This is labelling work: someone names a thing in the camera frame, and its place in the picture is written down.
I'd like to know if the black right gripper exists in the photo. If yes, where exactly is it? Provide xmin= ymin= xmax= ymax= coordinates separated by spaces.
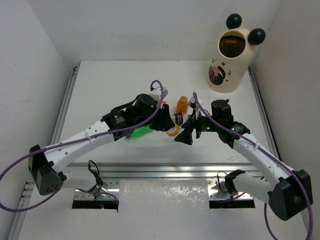
xmin=174 ymin=108 xmax=221 ymax=144

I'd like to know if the clear bottle yellow cap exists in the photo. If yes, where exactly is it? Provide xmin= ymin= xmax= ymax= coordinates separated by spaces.
xmin=165 ymin=125 xmax=180 ymax=137

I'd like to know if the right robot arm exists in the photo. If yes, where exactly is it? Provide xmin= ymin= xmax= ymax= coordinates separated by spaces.
xmin=174 ymin=98 xmax=313 ymax=221

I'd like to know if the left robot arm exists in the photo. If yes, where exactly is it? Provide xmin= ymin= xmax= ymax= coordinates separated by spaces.
xmin=28 ymin=93 xmax=175 ymax=196

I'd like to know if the cream panda bin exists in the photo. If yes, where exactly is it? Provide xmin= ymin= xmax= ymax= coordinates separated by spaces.
xmin=207 ymin=13 xmax=266 ymax=93

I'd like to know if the clear bottle black label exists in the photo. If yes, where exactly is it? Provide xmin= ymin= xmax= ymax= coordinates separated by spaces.
xmin=171 ymin=113 xmax=189 ymax=126

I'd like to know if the orange bottle with gold cap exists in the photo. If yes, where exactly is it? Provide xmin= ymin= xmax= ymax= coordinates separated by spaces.
xmin=176 ymin=96 xmax=189 ymax=114

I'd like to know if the green plastic bottle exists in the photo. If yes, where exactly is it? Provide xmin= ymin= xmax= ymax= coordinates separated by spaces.
xmin=126 ymin=126 xmax=153 ymax=139

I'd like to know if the white foam block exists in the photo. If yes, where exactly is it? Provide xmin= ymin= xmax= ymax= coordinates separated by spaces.
xmin=119 ymin=179 xmax=209 ymax=213

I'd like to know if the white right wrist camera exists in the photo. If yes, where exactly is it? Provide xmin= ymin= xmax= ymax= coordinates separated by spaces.
xmin=188 ymin=97 xmax=203 ymax=111

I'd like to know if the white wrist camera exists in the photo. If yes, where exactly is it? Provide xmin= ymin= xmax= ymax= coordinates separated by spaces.
xmin=188 ymin=97 xmax=203 ymax=111
xmin=148 ymin=87 xmax=168 ymax=102

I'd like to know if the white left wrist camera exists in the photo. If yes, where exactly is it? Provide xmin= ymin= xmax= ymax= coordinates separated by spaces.
xmin=148 ymin=87 xmax=168 ymax=102

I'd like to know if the aluminium table rail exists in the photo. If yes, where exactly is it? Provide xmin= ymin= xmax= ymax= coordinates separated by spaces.
xmin=59 ymin=162 xmax=268 ymax=180

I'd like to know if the right aluminium side rail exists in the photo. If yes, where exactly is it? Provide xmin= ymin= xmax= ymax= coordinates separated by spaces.
xmin=247 ymin=68 xmax=279 ymax=159

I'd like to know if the aluminium side rail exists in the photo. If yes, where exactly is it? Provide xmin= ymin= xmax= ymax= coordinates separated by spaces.
xmin=50 ymin=65 xmax=80 ymax=145
xmin=247 ymin=68 xmax=279 ymax=159

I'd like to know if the left aluminium side rail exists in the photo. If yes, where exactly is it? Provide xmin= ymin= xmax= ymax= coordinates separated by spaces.
xmin=50 ymin=65 xmax=80 ymax=145

